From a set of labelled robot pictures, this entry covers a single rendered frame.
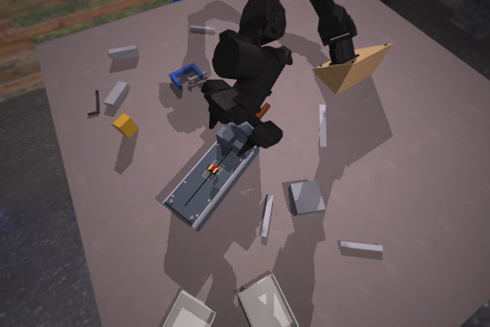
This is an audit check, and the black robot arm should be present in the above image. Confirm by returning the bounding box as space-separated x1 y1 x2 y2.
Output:
208 0 359 126

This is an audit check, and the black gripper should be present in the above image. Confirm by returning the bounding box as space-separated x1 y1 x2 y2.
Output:
201 80 283 157

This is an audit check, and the blue c-clamp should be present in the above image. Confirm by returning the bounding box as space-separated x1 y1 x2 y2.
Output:
170 63 207 90

